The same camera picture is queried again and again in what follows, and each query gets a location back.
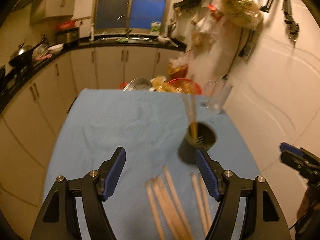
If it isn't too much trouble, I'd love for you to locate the window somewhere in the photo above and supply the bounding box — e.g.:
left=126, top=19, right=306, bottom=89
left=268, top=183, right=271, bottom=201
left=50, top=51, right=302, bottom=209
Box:
left=94, top=0, right=167, bottom=31

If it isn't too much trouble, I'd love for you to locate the steel toaster box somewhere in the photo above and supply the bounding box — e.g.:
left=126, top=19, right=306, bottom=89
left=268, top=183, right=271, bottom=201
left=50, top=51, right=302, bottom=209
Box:
left=55, top=27, right=79, bottom=44

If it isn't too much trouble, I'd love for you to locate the metal steamer pan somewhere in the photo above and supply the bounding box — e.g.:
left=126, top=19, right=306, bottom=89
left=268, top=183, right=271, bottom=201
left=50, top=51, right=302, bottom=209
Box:
left=123, top=78, right=152, bottom=91

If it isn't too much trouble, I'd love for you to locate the yellow plastic bag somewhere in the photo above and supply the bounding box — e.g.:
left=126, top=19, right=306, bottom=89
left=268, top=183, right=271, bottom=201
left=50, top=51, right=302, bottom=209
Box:
left=150, top=76, right=181, bottom=93

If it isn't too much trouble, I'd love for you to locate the blue towel table cloth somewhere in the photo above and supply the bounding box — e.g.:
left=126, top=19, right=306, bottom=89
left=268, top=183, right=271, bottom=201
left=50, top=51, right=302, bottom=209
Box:
left=43, top=88, right=262, bottom=240

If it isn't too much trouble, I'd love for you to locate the black power cable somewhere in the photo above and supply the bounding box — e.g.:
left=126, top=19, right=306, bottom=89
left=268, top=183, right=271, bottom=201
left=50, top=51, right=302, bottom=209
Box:
left=222, top=28, right=245, bottom=79

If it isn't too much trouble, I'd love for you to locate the black wok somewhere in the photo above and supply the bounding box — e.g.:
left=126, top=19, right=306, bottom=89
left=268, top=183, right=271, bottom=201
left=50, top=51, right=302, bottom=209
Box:
left=9, top=35, right=48, bottom=68

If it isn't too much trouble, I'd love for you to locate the hanging plastic bag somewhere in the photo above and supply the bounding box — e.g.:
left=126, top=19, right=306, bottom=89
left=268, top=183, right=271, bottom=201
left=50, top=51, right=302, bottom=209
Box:
left=221, top=0, right=263, bottom=30

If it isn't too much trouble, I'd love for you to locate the green detergent bottle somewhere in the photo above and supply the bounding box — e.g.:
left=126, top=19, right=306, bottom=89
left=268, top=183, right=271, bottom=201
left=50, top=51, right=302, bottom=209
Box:
left=150, top=21, right=162, bottom=35

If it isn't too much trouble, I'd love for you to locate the white bowl on counter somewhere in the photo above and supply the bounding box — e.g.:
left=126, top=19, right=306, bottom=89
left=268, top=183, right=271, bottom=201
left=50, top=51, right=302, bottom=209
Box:
left=48, top=43, right=64, bottom=55

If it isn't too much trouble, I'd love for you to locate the black utensil holder cup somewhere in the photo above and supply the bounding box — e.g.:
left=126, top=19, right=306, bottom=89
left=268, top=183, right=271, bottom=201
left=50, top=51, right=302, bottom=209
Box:
left=178, top=122, right=217, bottom=165

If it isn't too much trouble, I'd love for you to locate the red plastic basin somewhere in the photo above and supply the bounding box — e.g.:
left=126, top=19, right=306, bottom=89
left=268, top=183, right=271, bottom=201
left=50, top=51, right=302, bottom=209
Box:
left=169, top=78, right=202, bottom=95

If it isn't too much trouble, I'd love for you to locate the wooden chopstick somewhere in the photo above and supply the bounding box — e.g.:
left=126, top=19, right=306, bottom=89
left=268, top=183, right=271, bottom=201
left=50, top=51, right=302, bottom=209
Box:
left=182, top=93, right=193, bottom=138
left=151, top=177, right=189, bottom=239
left=191, top=94, right=198, bottom=141
left=163, top=165, right=194, bottom=239
left=190, top=172, right=208, bottom=236
left=199, top=174, right=212, bottom=232
left=145, top=181, right=165, bottom=240

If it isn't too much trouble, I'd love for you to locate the red basket on toaster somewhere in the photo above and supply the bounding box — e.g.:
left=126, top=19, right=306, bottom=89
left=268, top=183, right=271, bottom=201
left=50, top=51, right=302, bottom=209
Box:
left=56, top=21, right=76, bottom=31

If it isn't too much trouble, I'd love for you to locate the clear glass pitcher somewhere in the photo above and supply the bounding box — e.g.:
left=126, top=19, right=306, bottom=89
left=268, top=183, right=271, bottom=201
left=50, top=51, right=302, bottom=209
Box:
left=202, top=78, right=233, bottom=114

